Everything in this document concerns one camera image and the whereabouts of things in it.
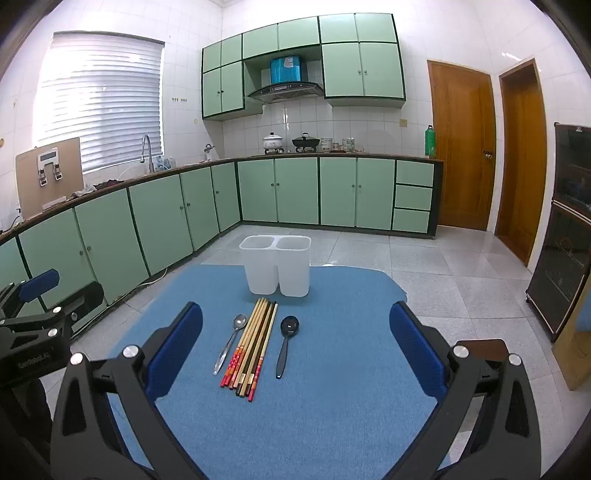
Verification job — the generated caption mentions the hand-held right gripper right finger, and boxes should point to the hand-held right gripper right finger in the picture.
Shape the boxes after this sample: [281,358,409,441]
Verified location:
[389,301,542,480]

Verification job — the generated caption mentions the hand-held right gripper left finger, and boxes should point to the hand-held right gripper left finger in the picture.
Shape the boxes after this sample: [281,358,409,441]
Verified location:
[50,301,208,480]

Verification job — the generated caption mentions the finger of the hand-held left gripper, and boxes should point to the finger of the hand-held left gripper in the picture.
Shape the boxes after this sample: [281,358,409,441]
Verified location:
[0,270,61,320]
[0,281,105,344]

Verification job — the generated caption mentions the metal spoon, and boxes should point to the metal spoon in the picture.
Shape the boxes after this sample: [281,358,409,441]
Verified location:
[213,314,249,376]

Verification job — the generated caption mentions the bundle of chopsticks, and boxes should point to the bundle of chopsticks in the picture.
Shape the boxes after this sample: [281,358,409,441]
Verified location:
[220,298,279,401]

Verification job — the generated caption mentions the black plastic spoon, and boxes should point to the black plastic spoon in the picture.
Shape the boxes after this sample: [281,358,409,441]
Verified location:
[276,316,299,380]

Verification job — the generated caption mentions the white double utensil holder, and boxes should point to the white double utensil holder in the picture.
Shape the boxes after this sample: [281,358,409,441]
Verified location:
[239,234,311,297]

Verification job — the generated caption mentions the blue table mat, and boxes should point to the blue table mat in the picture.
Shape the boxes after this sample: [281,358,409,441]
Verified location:
[105,264,455,480]

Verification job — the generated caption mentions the white clamp device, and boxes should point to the white clamp device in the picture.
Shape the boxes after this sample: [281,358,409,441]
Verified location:
[36,147,63,187]

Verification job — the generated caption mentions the wooden board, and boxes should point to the wooden board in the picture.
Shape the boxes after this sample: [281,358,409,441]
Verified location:
[15,137,85,220]

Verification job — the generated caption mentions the cardboard box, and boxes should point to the cardboard box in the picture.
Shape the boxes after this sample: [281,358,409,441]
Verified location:
[551,300,591,391]

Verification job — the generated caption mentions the metal sink faucet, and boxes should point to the metal sink faucet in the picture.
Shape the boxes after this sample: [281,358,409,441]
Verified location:
[140,134,155,175]

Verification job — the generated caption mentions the dark glass-front cabinet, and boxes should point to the dark glass-front cabinet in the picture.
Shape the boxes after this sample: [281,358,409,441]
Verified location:
[525,122,591,343]

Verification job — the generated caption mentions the white window blind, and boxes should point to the white window blind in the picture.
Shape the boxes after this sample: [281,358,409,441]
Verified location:
[34,31,165,174]

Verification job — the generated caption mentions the green lower kitchen cabinets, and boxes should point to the green lower kitchen cabinets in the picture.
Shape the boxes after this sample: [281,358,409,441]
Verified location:
[0,156,445,352]

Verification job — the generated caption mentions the wooden door with knob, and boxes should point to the wooden door with knob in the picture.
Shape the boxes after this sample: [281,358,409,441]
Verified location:
[427,60,497,232]

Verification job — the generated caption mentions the plain wooden door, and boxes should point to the plain wooden door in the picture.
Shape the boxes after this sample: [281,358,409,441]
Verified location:
[494,58,549,267]

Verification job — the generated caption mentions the range hood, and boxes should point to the range hood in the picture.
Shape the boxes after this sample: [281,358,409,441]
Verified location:
[247,55,324,103]

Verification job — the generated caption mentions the green wall cabinets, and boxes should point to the green wall cabinets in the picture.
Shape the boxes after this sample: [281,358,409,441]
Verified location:
[201,13,407,122]

